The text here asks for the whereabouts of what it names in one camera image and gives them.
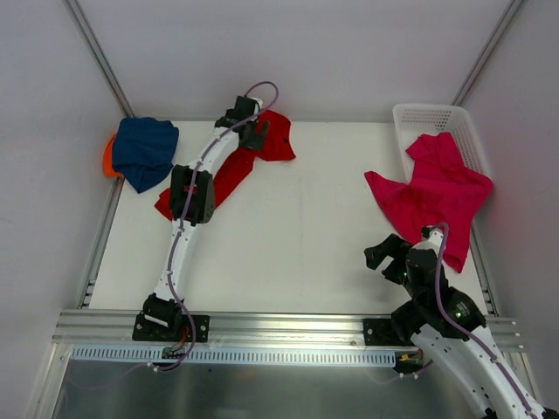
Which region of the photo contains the white slotted cable duct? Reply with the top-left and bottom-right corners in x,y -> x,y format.
70,344 -> 397,367

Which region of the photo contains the left aluminium corner post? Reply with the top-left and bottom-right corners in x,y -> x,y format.
62,0 -> 135,117

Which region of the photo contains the pink t shirt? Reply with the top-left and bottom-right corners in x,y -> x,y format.
364,133 -> 493,273

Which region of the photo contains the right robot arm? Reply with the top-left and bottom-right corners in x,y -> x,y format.
363,228 -> 558,418

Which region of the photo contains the orange t shirt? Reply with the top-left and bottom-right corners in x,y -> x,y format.
102,134 -> 123,178

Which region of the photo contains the white perforated plastic basket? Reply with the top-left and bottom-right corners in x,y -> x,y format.
392,104 -> 492,182

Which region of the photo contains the right aluminium corner post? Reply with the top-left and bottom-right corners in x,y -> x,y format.
451,0 -> 527,106

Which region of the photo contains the aluminium corner post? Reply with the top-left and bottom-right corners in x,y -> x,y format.
451,0 -> 527,106
62,0 -> 135,117

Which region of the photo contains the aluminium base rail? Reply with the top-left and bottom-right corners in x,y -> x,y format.
51,307 -> 525,354

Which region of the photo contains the red t shirt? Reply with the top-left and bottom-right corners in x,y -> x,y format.
153,109 -> 297,223

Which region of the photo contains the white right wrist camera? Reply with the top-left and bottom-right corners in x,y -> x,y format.
417,226 -> 445,254

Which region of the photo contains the blue t shirt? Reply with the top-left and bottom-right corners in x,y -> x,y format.
113,117 -> 179,194

